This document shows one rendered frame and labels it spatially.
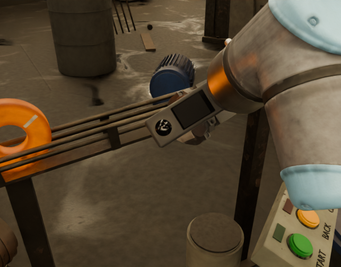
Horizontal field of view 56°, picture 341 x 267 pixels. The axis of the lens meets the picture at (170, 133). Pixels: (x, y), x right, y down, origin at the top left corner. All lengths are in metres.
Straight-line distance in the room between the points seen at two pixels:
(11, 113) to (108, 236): 0.86
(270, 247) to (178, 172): 1.20
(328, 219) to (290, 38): 0.45
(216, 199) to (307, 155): 1.29
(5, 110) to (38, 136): 0.08
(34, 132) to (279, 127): 0.52
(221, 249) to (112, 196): 0.99
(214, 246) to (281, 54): 0.46
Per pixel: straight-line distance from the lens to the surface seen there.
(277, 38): 0.32
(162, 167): 1.76
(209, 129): 0.48
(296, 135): 0.30
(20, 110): 0.68
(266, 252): 0.57
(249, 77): 0.36
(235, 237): 0.70
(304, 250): 0.59
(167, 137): 0.44
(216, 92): 0.40
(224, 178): 1.70
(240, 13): 2.74
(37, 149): 0.70
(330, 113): 0.30
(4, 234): 0.79
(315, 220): 0.65
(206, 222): 0.72
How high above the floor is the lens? 1.03
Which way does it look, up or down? 30 degrees down
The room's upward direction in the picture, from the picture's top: straight up
